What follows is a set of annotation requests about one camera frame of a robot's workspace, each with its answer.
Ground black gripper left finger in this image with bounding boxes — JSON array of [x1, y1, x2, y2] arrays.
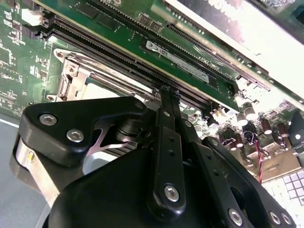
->
[[9, 85, 187, 215]]

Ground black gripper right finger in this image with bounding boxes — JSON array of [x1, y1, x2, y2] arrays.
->
[[171, 90, 299, 228]]

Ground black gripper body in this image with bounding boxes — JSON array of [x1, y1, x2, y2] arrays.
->
[[46, 148, 224, 228]]

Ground metal socket cover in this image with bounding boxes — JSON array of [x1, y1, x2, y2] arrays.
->
[[60, 59, 154, 102]]

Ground silver CPU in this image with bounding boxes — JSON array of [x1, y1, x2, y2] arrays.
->
[[83, 79, 145, 99]]

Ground metal locking lever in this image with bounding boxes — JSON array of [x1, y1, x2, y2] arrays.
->
[[66, 53, 159, 95]]

